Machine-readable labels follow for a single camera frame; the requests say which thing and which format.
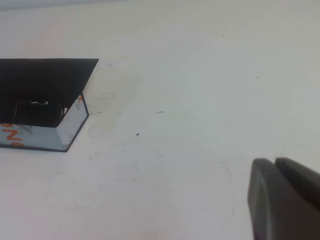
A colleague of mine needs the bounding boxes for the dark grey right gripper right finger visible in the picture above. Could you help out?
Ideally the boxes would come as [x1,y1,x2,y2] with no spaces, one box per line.
[274,156,320,210]

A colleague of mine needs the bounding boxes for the black printed glasses case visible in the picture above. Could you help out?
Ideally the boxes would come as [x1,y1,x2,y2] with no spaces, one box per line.
[0,58,100,153]

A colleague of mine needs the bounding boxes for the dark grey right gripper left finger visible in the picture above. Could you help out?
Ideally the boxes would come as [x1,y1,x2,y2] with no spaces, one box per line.
[247,157,320,240]

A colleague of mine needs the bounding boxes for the black framed glasses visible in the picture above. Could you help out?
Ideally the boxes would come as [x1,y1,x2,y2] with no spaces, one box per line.
[0,98,66,127]

